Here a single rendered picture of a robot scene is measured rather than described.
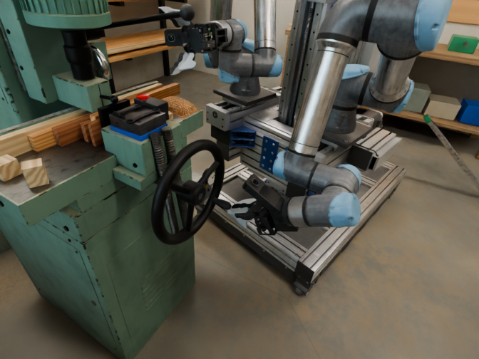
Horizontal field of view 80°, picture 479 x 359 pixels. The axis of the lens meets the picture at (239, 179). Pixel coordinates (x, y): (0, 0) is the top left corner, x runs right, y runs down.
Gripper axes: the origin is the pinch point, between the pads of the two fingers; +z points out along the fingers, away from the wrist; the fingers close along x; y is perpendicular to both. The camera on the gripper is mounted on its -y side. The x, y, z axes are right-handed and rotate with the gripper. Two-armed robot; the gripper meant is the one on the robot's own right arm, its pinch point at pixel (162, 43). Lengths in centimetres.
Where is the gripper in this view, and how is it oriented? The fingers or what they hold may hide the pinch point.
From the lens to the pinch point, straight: 81.6
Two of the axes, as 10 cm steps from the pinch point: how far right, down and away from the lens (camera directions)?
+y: 8.7, 2.0, -4.6
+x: 0.7, 8.6, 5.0
